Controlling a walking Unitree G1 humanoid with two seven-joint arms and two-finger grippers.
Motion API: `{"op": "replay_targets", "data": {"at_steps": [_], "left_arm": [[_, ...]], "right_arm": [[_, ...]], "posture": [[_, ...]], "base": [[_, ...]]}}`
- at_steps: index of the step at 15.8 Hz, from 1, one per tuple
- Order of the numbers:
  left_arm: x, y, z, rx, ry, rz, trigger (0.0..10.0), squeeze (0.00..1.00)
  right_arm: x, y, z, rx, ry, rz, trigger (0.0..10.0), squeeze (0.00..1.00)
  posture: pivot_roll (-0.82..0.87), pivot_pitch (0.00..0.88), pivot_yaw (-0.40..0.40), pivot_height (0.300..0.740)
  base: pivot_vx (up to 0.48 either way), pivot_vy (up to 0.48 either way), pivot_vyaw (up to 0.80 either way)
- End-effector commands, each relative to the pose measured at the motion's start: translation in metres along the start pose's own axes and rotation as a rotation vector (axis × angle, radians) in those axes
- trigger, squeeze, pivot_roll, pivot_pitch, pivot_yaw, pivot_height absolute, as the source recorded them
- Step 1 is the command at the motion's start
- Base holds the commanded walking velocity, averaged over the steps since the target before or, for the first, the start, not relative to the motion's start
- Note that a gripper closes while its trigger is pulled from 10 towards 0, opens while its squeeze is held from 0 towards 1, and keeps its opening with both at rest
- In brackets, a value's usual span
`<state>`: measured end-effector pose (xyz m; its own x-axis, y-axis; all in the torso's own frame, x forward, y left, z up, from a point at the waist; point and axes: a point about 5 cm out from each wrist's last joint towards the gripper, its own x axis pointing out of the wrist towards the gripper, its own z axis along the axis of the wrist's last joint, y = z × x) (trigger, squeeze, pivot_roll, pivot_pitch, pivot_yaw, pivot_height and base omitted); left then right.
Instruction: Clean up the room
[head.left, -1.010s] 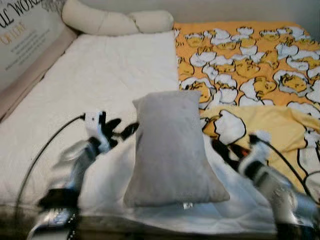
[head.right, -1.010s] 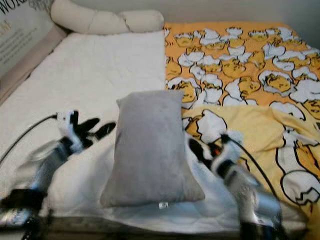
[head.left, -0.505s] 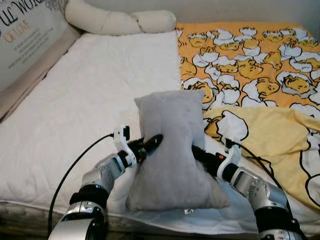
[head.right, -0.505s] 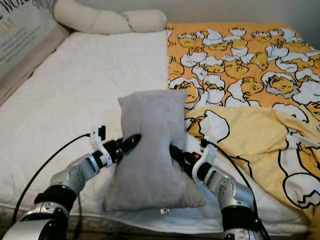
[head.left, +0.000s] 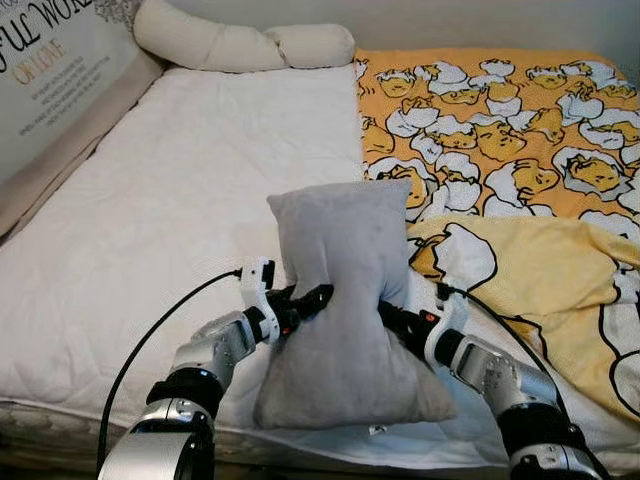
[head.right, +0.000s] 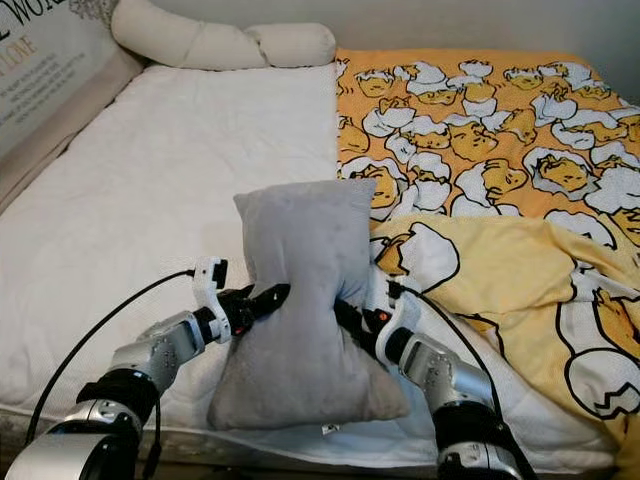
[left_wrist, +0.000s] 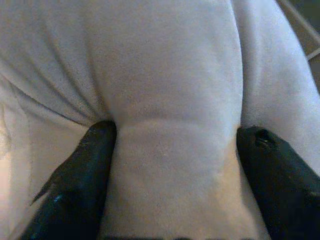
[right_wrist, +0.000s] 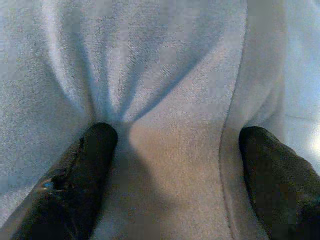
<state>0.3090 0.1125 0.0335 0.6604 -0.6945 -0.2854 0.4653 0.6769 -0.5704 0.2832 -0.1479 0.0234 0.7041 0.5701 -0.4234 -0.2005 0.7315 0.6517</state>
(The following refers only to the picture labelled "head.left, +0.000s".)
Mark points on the grey plush pillow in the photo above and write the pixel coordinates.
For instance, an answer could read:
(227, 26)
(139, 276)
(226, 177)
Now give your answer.
(345, 300)

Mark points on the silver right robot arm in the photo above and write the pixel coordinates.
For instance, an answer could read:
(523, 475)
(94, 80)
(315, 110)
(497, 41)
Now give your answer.
(510, 385)

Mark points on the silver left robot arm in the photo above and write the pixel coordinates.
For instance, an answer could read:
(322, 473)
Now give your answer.
(190, 390)

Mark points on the grey bed base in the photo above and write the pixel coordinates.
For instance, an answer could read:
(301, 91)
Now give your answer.
(330, 474)

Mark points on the white quilted mattress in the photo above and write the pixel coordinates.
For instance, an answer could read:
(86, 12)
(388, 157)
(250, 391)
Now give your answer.
(150, 200)

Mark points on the yellow cartoon egg blanket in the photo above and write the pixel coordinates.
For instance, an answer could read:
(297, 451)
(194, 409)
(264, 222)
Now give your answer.
(500, 130)

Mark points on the small cream bolster pillow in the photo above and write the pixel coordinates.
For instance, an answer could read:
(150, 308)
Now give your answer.
(315, 45)

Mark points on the large cream bolster pillow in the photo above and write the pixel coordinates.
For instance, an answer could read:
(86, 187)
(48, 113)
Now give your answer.
(200, 40)

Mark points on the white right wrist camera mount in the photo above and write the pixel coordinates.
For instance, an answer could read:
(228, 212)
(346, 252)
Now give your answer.
(448, 325)

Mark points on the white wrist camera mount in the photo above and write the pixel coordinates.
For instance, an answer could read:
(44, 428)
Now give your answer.
(448, 325)
(258, 285)

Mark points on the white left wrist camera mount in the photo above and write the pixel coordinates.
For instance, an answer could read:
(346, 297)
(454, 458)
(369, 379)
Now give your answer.
(258, 285)

